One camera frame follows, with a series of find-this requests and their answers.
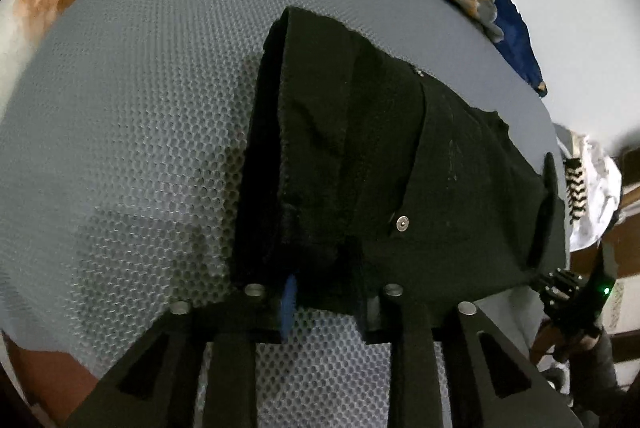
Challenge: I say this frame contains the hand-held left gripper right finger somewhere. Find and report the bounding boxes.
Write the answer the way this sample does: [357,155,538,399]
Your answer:
[359,284,583,428]

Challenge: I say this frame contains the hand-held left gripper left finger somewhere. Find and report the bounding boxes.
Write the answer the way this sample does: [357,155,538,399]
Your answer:
[65,275,299,428]

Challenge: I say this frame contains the black pants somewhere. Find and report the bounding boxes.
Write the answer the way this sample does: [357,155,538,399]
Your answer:
[227,6,568,329]

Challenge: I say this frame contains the person's right hand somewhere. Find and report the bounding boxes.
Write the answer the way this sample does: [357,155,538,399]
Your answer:
[529,320,571,365]

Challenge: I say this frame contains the white crumpled cloth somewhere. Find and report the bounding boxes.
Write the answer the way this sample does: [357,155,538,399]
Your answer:
[554,124,623,251]

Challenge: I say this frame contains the black white striped cloth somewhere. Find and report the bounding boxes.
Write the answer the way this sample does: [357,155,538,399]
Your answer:
[562,158,587,225]

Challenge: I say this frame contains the grey mesh mattress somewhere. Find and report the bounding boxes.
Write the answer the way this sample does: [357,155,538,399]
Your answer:
[0,0,571,428]

